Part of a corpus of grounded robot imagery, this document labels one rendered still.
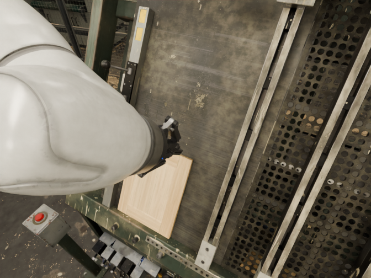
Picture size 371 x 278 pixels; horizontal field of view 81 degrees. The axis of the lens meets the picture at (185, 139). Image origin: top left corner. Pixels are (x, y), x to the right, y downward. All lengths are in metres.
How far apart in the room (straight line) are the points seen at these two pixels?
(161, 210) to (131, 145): 0.88
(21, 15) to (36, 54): 0.06
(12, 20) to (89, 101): 0.13
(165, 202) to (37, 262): 1.51
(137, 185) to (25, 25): 0.91
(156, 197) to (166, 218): 0.11
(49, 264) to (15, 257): 0.30
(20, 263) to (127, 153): 2.23
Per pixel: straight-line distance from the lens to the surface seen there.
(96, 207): 1.28
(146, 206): 1.11
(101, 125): 0.17
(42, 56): 0.24
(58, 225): 1.33
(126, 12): 1.19
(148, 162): 0.28
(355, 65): 0.80
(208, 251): 0.99
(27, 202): 2.70
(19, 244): 2.49
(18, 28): 0.27
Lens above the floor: 1.94
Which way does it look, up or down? 45 degrees down
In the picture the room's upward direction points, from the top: straight up
